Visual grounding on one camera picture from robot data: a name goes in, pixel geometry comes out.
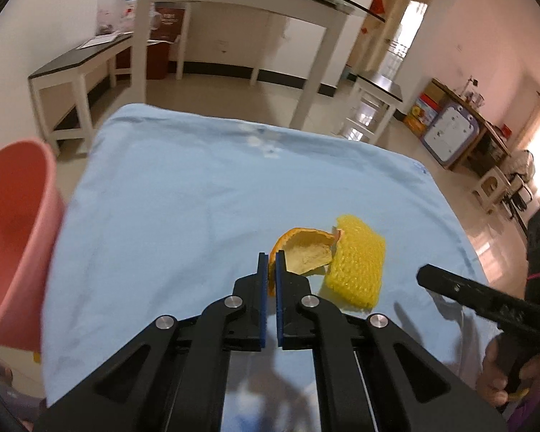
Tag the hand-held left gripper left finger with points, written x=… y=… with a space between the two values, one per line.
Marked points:
x=263 y=297

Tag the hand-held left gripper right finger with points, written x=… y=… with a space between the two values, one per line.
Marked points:
x=279 y=297

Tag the orange peel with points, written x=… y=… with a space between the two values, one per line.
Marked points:
x=306 y=252

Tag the yellow foam net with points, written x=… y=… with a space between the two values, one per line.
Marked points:
x=355 y=265

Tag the pink plastic bucket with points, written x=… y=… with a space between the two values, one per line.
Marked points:
x=13 y=234

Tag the person's right forearm purple sleeve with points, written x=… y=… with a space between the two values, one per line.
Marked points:
x=528 y=416

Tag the person's right hand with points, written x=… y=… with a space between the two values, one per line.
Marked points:
x=490 y=378

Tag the yellow rubber band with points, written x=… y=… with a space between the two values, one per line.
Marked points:
x=518 y=393

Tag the light blue cloth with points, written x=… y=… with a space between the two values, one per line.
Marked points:
x=184 y=198

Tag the beige plastic stool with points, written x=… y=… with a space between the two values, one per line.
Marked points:
x=492 y=186

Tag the wooden desk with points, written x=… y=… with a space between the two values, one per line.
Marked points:
x=490 y=135

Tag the purple and white drawing board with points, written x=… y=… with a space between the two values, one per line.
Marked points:
x=450 y=132

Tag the colourful fruit carton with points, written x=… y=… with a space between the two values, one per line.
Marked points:
x=420 y=114

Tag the yellow packet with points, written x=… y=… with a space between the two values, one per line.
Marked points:
x=37 y=357

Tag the small white bench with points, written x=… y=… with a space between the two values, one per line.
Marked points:
x=378 y=83

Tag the dark red box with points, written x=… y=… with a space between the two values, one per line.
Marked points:
x=166 y=22

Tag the white paper sheets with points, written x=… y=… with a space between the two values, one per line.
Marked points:
x=94 y=41

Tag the white bench with dark top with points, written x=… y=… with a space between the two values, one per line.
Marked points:
x=67 y=60

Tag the pink and white packages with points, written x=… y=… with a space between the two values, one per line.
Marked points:
x=130 y=11

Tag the clear plastic bag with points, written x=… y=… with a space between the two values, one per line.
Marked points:
x=108 y=13

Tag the black frame chair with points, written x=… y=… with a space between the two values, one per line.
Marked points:
x=519 y=184

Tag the red wall decoration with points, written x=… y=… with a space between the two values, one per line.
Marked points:
x=379 y=3

